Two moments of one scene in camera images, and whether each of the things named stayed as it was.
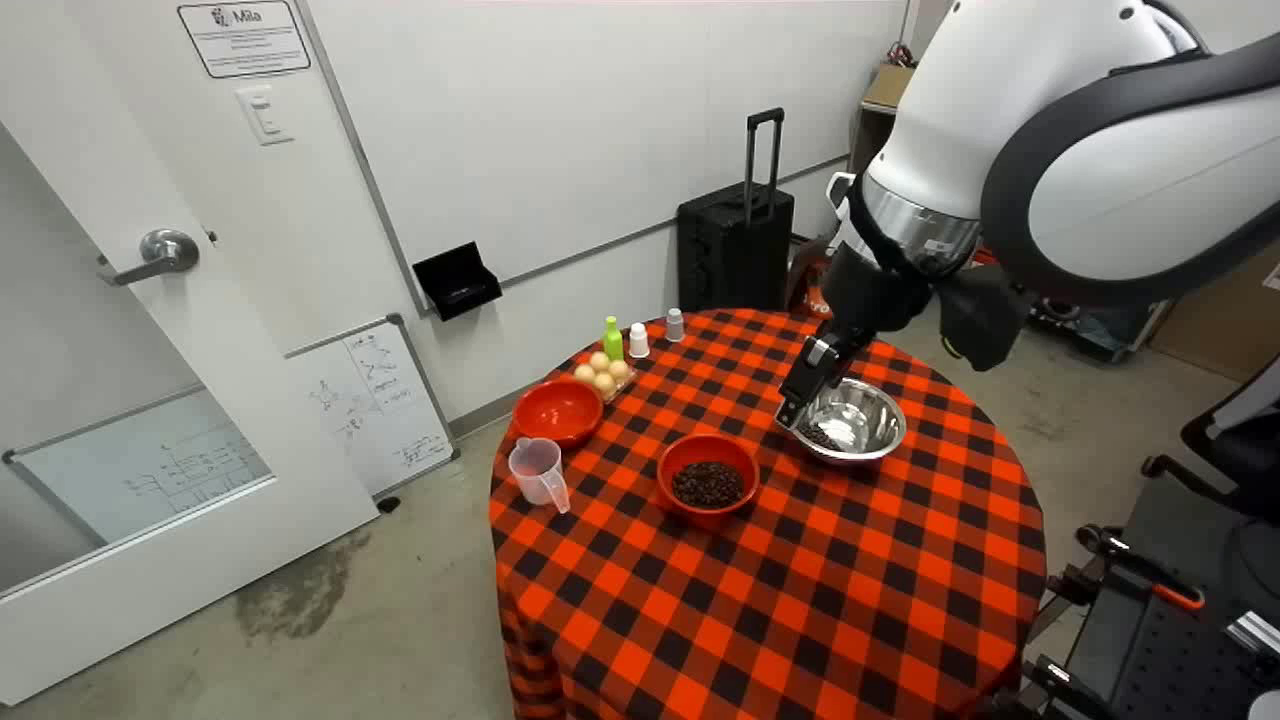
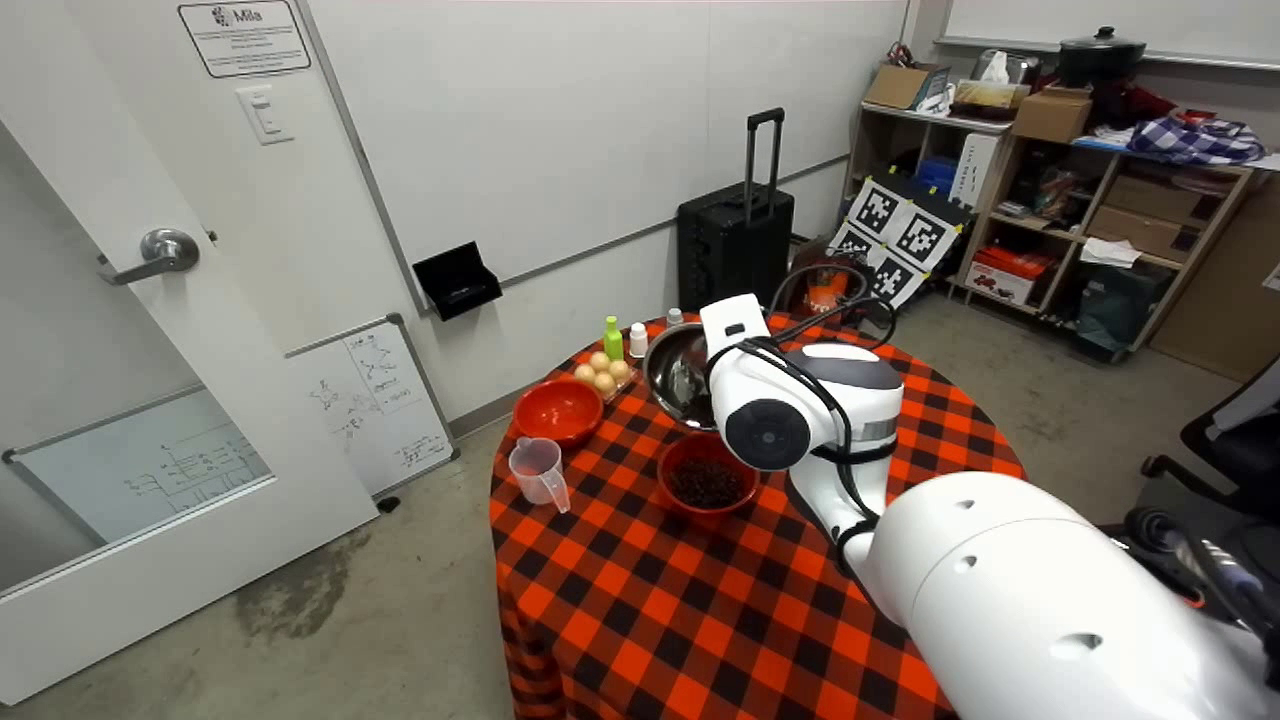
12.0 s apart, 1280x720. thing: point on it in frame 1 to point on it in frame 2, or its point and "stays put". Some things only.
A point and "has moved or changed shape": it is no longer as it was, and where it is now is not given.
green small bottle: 614,338 stays put
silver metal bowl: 853,416 has moved or changed shape
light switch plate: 265,116 stays put
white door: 209,157 stays put
